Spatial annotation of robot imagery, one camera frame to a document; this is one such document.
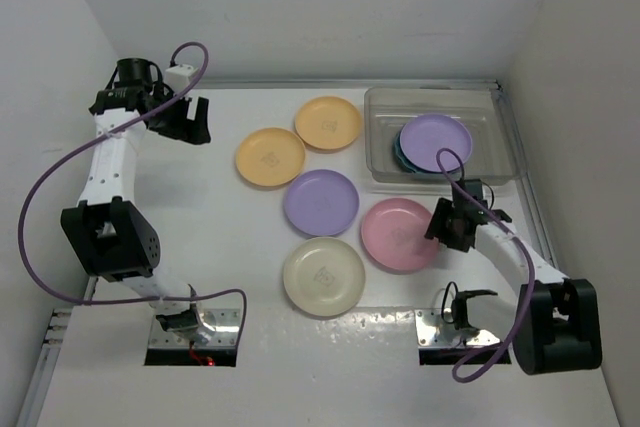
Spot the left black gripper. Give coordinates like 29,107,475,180
148,85,210,145

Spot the pink plate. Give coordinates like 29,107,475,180
360,197,438,274

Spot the teal ornate plate back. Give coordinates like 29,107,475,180
392,132,435,175

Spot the purple plate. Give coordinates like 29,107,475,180
283,169,360,237
399,114,473,172

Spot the cream plate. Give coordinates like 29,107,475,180
282,237,366,318

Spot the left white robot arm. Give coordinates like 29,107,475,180
61,58,216,346

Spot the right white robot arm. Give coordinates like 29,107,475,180
424,179,603,382

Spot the clear plastic bin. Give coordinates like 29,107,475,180
364,87,527,191

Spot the yellow plate left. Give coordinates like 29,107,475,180
235,127,306,188

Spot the yellow plate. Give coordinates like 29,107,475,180
235,127,306,188
294,96,363,151

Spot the yellow plate back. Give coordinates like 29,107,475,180
294,96,363,151

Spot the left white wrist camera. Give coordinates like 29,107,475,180
164,64,199,93

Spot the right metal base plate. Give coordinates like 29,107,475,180
414,308,501,350

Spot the metal base plate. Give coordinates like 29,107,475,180
414,308,501,350
148,308,241,350

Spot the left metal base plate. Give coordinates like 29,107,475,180
148,308,241,350

